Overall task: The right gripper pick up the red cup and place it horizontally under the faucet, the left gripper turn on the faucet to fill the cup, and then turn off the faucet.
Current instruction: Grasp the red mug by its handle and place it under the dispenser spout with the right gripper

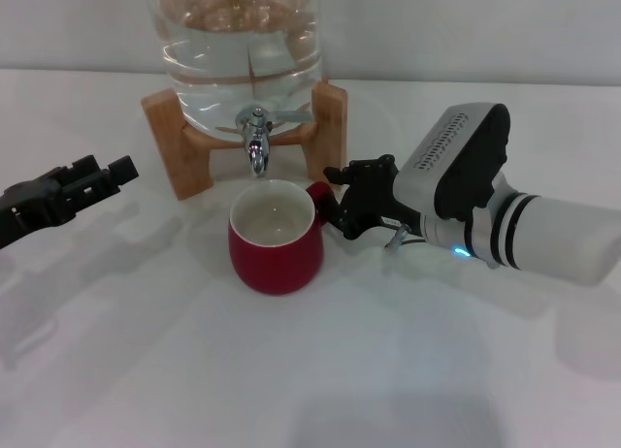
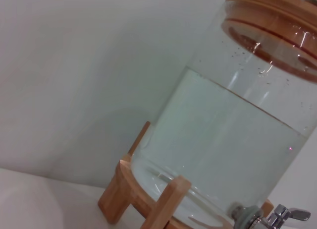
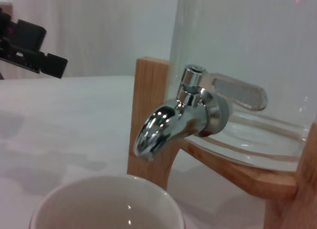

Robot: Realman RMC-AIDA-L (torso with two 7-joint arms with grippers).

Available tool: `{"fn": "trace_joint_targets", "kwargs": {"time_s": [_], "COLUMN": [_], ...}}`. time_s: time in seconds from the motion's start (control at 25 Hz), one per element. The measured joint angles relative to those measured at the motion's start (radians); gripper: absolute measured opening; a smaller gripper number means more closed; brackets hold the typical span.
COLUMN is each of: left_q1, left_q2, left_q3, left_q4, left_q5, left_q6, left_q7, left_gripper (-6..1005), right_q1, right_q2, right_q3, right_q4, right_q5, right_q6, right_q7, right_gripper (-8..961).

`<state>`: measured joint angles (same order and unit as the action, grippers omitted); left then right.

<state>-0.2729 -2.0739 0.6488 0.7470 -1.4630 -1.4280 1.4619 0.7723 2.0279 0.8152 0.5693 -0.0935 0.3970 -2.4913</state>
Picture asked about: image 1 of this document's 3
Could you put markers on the wooden dispenser stand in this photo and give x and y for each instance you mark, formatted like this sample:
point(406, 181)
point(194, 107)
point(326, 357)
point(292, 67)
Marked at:
point(191, 162)

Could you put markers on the chrome faucet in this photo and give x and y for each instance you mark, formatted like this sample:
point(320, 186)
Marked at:
point(256, 147)

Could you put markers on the white and silver right arm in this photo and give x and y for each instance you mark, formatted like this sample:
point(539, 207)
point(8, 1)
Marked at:
point(548, 239)

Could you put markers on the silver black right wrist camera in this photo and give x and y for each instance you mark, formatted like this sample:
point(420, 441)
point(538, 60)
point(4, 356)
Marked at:
point(461, 157)

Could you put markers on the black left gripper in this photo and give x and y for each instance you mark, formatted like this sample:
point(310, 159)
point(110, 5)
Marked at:
point(29, 208)

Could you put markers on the red cup with white inside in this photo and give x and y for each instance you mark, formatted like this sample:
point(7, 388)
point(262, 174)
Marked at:
point(274, 259)

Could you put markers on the glass water dispenser jar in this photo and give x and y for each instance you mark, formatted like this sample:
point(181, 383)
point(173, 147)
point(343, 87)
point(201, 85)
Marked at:
point(233, 55)

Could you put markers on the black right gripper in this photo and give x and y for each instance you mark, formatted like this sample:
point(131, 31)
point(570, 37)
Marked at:
point(373, 201)

